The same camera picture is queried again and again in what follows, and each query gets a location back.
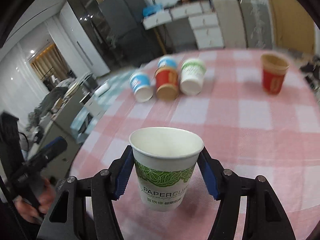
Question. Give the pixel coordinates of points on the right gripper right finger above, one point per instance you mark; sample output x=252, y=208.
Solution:
x=265, y=216

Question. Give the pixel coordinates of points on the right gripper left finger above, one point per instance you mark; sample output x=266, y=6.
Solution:
x=83, y=208

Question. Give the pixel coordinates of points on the white green paper cup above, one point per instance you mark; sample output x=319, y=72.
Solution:
x=165, y=159
x=192, y=76

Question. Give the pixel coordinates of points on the upright red paper cup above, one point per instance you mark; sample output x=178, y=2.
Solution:
x=273, y=74

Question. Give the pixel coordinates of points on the front lying blue paper cup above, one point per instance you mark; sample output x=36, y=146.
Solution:
x=141, y=86

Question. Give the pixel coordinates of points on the lying white green paper cup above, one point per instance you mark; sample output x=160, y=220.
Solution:
x=192, y=76

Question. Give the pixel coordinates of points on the lying red paper cup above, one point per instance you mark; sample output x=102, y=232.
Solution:
x=166, y=83

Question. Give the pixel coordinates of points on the rear blue paper cup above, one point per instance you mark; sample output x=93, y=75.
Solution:
x=167, y=61

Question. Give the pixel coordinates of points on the person's left hand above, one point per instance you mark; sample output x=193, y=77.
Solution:
x=46, y=199

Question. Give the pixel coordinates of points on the white power bank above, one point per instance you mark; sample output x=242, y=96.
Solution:
x=92, y=106

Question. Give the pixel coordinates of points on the pink checked tablecloth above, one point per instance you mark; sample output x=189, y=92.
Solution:
x=249, y=131

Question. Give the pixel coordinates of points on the green checked tablecloth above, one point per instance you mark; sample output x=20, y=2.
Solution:
x=84, y=122

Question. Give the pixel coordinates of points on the black glass cabinet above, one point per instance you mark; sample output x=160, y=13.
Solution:
x=97, y=29

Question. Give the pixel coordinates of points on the wooden door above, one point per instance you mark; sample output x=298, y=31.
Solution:
x=293, y=26

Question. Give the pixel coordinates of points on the black refrigerator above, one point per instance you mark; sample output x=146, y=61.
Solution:
x=124, y=18

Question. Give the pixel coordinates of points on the grey aluminium suitcase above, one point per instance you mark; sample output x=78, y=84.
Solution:
x=257, y=24

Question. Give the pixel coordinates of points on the white drawer desk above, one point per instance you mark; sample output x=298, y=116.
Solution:
x=187, y=27

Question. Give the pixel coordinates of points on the blue plastic bag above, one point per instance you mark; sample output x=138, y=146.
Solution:
x=152, y=9

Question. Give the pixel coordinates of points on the beige suitcase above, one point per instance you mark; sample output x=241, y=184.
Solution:
x=231, y=23

